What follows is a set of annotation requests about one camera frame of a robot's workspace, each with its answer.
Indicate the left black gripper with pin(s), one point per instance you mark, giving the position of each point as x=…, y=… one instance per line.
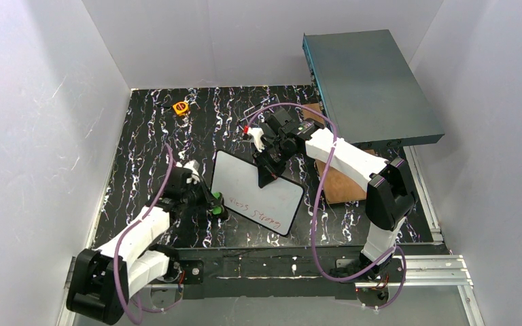
x=202, y=193

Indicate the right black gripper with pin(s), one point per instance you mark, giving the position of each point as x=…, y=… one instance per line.
x=271, y=156

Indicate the green bone-shaped eraser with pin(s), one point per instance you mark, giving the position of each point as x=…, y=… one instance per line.
x=217, y=204

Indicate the small white whiteboard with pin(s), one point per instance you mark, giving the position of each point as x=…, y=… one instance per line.
x=273, y=206

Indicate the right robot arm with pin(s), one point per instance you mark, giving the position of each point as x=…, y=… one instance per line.
x=390, y=189

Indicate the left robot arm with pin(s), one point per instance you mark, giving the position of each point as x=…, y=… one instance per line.
x=105, y=279

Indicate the brown wooden board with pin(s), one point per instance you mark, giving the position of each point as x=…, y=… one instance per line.
x=337, y=188

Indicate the orange tape measure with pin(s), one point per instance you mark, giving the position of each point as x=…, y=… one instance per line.
x=181, y=108

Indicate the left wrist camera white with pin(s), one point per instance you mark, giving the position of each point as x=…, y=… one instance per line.
x=193, y=166

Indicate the metal wire whiteboard stand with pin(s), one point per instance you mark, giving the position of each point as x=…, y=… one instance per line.
x=251, y=110

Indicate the grey metal network switch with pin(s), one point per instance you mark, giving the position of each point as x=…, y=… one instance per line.
x=368, y=90

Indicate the aluminium frame rail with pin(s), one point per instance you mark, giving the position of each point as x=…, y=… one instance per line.
x=235, y=257

